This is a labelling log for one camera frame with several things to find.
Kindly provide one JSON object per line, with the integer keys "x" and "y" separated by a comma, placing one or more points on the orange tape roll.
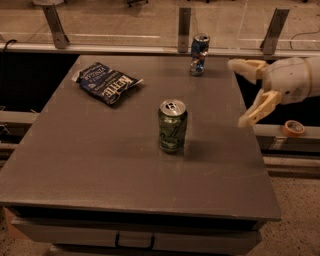
{"x": 293, "y": 128}

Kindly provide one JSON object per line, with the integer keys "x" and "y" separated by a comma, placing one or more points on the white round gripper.
{"x": 289, "y": 81}

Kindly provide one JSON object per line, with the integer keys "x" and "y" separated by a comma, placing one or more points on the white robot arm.
{"x": 315, "y": 62}

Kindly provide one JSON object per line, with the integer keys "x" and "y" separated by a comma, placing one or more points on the green crushed soda can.
{"x": 172, "y": 119}

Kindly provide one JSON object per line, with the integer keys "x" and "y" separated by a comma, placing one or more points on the blue energy drink can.
{"x": 199, "y": 51}

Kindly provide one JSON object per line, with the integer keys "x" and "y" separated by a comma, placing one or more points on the left metal railing bracket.
{"x": 60, "y": 39}

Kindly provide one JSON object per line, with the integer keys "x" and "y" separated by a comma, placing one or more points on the blue Kettle chip bag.
{"x": 104, "y": 83}

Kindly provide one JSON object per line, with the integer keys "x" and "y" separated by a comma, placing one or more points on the middle metal railing bracket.
{"x": 184, "y": 29}

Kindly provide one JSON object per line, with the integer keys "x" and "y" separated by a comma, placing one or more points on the grey drawer with black handle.
{"x": 95, "y": 239}

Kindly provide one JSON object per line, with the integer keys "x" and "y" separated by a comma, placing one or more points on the right metal railing bracket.
{"x": 270, "y": 41}

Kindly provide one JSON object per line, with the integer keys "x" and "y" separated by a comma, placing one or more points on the metal railing bracket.
{"x": 184, "y": 29}
{"x": 270, "y": 41}
{"x": 60, "y": 39}

